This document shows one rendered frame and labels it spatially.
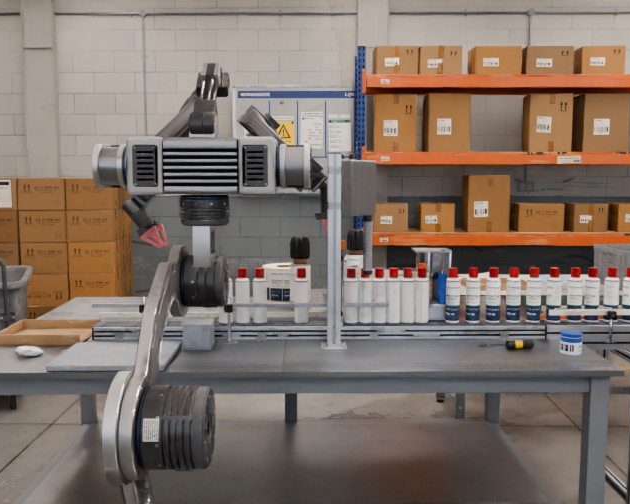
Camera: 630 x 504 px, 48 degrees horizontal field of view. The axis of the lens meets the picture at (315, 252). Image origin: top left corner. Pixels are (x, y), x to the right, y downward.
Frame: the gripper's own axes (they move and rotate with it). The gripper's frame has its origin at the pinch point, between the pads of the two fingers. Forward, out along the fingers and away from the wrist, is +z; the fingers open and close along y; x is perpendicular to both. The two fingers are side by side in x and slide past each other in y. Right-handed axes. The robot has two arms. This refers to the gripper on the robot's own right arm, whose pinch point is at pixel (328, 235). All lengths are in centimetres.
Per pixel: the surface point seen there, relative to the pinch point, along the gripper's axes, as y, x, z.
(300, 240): 10.9, -5.9, 2.3
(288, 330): 15.2, 23.4, 32.1
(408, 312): -28.7, 20.9, 26.5
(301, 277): 10.3, 19.7, 13.3
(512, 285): -67, 20, 17
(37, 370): 91, 63, 34
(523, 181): -202, -416, -11
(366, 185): -12.8, 28.2, -20.1
